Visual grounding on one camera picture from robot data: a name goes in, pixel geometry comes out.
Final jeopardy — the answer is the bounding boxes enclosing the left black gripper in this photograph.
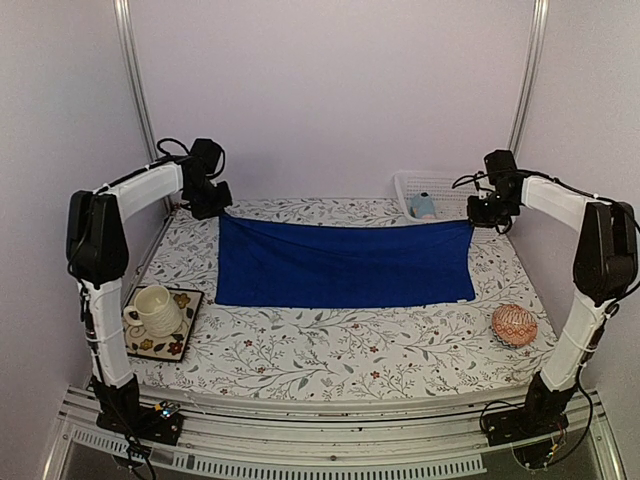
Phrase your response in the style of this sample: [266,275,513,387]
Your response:
[186,177,233,220]

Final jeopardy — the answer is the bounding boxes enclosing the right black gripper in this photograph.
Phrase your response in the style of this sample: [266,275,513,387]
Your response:
[470,190,520,228]

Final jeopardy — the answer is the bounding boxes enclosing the light blue orange dotted towel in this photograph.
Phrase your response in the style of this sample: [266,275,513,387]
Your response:
[409,192,436,219]

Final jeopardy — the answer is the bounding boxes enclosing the dark blue towel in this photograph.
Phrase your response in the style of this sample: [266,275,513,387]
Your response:
[215,215,475,309]

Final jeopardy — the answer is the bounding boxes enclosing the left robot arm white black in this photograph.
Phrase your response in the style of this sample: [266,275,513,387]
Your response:
[66,138,232,391]

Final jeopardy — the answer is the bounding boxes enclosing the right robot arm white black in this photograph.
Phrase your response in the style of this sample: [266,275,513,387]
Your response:
[467,150,639,436]

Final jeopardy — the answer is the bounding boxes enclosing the white plastic perforated basket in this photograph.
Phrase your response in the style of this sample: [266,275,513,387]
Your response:
[392,171,478,223]

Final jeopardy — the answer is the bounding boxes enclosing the red white patterned bowl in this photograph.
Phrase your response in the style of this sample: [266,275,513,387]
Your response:
[491,304,538,348]

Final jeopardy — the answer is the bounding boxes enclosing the cream ribbed mug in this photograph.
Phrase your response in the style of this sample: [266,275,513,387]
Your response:
[123,285,183,337]

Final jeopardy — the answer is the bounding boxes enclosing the floral patterned tablecloth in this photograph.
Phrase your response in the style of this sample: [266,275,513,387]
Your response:
[130,209,557,401]

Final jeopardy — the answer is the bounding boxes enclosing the floral square coaster tile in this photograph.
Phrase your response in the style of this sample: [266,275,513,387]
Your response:
[122,285,204,363]

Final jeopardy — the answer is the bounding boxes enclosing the left black braided cable loop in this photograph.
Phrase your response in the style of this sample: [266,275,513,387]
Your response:
[156,138,194,159]

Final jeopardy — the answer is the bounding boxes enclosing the right aluminium frame post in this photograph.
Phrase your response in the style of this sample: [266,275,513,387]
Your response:
[508,0,550,155]

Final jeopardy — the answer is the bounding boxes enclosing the aluminium frame post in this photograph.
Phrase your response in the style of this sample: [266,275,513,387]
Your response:
[508,0,550,155]
[113,0,156,160]

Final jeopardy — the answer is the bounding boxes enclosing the left aluminium frame post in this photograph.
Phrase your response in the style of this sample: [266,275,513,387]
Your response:
[113,0,156,160]

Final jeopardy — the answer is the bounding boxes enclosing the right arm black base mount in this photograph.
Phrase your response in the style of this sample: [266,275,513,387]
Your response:
[479,382,577,446]

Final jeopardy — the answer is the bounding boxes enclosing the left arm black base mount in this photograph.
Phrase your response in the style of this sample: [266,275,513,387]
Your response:
[96,388,184,446]

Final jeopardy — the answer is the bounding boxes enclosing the front aluminium rail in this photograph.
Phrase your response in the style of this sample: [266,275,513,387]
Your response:
[43,387,629,479]

